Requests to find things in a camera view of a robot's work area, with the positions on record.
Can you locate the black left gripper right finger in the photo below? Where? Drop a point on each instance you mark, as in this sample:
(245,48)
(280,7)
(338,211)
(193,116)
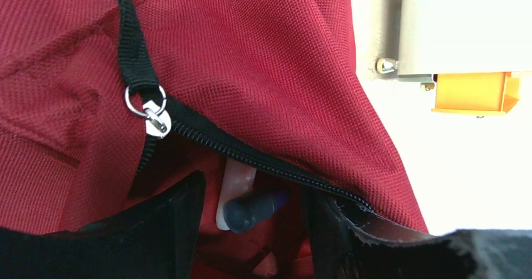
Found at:
(349,241)

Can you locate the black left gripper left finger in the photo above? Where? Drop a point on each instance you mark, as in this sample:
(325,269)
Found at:
(153,239)

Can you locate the small dark marker cap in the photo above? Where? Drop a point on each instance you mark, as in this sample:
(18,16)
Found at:
(245,212)

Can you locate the yellow marker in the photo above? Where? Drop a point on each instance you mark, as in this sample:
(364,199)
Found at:
(237,180)

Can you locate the red student backpack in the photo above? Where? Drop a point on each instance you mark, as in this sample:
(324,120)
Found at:
(108,103)

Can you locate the cream rounded drawer cabinet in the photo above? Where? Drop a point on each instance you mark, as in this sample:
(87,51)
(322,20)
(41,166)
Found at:
(459,36)

